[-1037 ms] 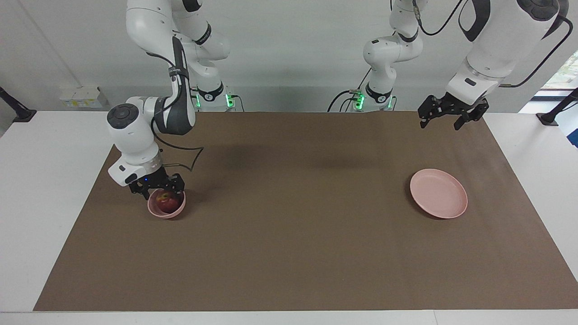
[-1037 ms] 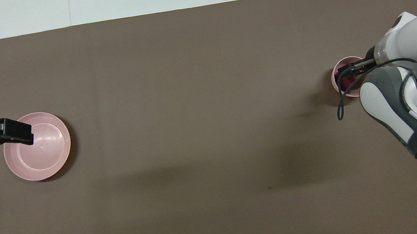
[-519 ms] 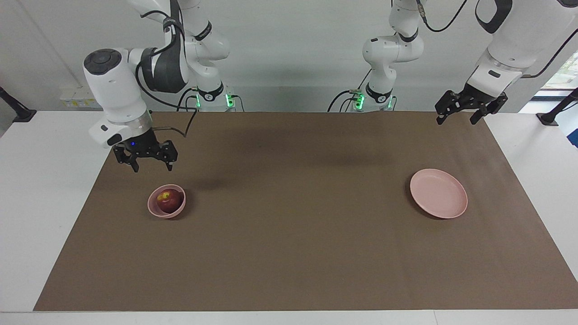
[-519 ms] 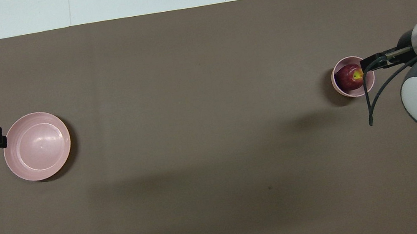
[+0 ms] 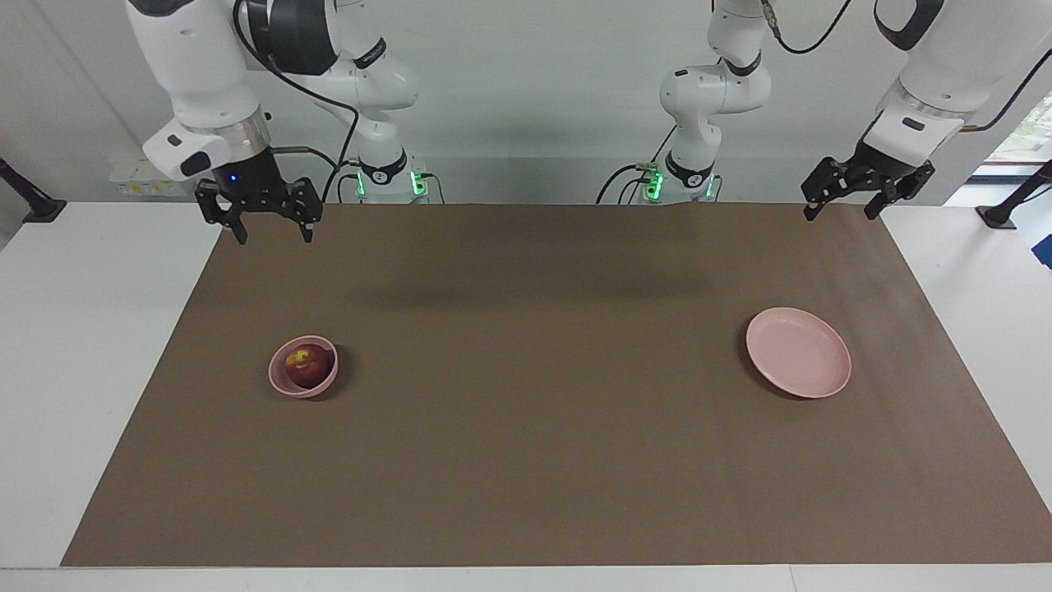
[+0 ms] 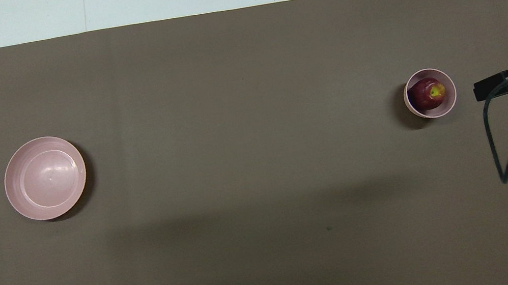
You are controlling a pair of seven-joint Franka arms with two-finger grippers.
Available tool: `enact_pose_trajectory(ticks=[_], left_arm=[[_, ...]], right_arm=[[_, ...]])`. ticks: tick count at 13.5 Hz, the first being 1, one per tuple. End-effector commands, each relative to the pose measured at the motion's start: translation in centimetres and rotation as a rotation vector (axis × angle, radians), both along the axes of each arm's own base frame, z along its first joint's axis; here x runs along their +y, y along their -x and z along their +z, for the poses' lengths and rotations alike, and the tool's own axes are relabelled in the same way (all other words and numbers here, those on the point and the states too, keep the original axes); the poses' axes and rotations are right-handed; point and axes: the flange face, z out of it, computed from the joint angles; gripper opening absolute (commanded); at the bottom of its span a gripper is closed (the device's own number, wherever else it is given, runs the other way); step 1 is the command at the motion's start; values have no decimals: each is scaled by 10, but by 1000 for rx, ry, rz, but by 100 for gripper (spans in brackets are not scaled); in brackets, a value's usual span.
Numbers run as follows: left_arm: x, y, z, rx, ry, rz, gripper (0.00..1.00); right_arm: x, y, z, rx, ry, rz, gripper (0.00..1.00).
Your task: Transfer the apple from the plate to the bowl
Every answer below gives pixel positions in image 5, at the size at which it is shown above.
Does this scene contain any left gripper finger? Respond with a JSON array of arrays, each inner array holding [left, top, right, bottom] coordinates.
[[803, 156, 856, 221], [863, 162, 936, 220]]

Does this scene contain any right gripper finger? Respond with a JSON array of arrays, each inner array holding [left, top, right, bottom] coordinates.
[[196, 181, 249, 245], [284, 177, 323, 243]]

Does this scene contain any dark red apple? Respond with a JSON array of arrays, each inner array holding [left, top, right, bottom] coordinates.
[[285, 345, 333, 389]]

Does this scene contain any pink plate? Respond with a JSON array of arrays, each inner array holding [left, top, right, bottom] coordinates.
[[745, 307, 853, 400]]

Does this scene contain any pink bowl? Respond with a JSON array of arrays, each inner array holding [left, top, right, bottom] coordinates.
[[268, 335, 339, 400]]

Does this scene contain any brown paper table mat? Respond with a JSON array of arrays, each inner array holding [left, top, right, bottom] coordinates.
[[62, 203, 1052, 568]]

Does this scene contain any white wall socket box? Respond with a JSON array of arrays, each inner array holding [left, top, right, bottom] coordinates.
[[107, 156, 178, 197]]

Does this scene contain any black camera stand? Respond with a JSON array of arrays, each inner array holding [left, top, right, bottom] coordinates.
[[976, 160, 1052, 230], [0, 156, 67, 224]]

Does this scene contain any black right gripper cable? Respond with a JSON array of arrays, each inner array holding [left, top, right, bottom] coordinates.
[[233, 0, 362, 202]]

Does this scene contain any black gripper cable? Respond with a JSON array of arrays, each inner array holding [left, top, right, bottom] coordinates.
[[760, 0, 1052, 132], [233, 0, 362, 202]]

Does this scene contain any window with dark frame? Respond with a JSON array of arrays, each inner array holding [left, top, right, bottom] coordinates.
[[982, 103, 1052, 183]]

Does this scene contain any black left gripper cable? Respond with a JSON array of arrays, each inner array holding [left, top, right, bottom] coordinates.
[[760, 0, 1052, 132]]

